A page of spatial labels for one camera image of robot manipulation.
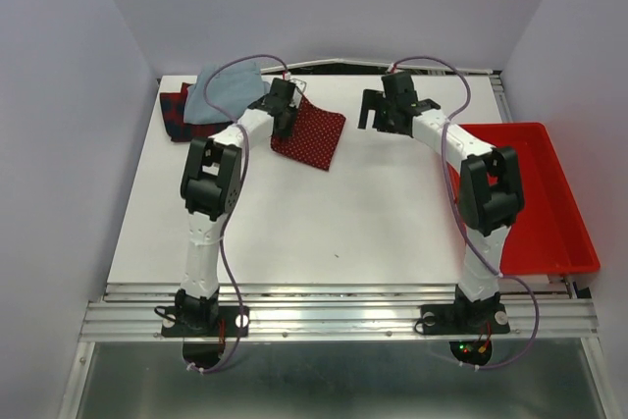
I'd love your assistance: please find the red polka dot skirt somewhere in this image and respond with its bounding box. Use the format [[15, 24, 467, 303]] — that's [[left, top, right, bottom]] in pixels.
[[271, 97, 346, 172]]

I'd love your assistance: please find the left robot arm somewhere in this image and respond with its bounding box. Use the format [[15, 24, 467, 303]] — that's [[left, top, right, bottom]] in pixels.
[[174, 79, 302, 335]]

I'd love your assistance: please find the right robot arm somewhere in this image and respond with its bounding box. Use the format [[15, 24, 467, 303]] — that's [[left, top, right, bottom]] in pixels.
[[358, 72, 525, 336]]

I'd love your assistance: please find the light blue folded skirt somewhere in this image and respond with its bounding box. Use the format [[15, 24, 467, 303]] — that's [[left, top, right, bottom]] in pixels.
[[183, 60, 270, 125]]

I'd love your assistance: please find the red plaid folded skirt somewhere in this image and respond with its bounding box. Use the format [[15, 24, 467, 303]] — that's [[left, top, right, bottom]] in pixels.
[[159, 82, 230, 143]]

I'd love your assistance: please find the red plastic tray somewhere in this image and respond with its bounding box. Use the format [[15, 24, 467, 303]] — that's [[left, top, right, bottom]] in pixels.
[[462, 123, 601, 276]]

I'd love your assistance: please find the controller board with leds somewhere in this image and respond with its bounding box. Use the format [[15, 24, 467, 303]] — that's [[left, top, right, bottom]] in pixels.
[[449, 340, 493, 367]]

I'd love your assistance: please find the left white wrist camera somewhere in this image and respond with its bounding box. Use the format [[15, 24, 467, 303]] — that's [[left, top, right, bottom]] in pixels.
[[283, 74, 307, 96]]

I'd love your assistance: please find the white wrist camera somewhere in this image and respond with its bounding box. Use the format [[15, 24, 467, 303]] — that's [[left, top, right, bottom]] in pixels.
[[386, 64, 400, 75], [283, 74, 307, 96]]

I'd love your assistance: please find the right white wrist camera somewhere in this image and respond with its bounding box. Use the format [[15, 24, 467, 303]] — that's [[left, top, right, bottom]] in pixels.
[[386, 64, 400, 75]]

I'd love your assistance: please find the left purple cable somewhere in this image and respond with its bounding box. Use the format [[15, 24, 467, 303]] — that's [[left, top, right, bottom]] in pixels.
[[185, 53, 290, 375]]

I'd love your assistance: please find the purple cable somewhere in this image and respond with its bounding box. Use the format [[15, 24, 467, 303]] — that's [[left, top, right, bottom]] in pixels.
[[185, 53, 290, 375], [387, 55, 544, 372]]

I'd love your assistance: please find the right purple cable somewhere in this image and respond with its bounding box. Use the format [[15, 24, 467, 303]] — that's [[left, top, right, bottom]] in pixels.
[[387, 55, 544, 372]]

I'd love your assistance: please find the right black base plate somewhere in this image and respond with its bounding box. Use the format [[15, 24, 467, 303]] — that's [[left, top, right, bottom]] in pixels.
[[420, 304, 510, 336]]

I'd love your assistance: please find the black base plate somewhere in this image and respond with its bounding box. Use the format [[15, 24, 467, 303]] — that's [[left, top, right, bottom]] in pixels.
[[420, 304, 510, 336], [154, 305, 249, 339]]

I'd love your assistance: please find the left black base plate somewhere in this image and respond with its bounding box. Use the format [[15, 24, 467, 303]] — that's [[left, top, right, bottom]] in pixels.
[[154, 305, 249, 339]]

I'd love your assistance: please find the aluminium frame rail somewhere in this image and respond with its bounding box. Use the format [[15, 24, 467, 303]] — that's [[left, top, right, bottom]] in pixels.
[[79, 282, 599, 342]]

